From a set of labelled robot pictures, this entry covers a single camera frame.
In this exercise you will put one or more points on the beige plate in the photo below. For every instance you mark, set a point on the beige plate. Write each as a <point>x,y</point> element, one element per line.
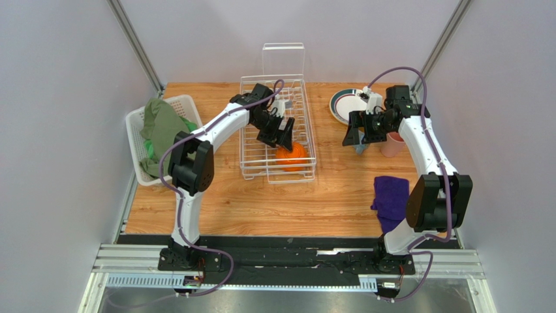
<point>345,101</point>

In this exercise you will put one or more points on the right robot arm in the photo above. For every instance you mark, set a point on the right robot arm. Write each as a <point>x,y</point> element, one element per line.
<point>416,130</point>

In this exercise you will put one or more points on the purple cloth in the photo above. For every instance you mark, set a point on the purple cloth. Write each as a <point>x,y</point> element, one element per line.
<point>402,213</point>

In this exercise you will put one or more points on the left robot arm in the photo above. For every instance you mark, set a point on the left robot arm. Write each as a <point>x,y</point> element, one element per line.
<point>191,157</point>

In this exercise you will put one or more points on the pink cup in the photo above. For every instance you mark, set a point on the pink cup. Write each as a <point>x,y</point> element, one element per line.
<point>393,145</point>

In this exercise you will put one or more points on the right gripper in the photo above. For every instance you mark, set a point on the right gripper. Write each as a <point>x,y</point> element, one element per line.
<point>362,126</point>

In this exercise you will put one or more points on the white plastic basket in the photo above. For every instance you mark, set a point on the white plastic basket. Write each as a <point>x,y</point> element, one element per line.
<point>183,105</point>

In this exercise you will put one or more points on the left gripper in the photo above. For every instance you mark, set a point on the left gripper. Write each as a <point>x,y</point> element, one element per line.
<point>275,137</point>

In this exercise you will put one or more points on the blue butterfly mug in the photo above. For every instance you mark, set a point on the blue butterfly mug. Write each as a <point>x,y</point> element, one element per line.
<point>360,148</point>

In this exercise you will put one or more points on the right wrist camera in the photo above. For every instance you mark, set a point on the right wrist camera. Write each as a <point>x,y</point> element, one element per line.
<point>373,100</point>

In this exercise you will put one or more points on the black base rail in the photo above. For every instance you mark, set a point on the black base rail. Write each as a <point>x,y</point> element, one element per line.
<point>284,261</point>

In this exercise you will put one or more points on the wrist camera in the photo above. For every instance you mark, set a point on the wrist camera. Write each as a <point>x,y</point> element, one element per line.
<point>373,100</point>
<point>279,107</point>

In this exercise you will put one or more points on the orange bowl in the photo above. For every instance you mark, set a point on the orange bowl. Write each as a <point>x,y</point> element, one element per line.
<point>292,161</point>

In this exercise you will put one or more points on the white wire dish rack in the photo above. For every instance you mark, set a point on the white wire dish rack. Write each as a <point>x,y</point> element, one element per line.
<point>278,165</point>

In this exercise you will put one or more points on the green cloth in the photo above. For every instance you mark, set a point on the green cloth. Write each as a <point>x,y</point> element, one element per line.
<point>161,125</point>

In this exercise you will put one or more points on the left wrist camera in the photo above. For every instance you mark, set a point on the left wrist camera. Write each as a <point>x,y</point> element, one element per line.
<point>279,107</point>

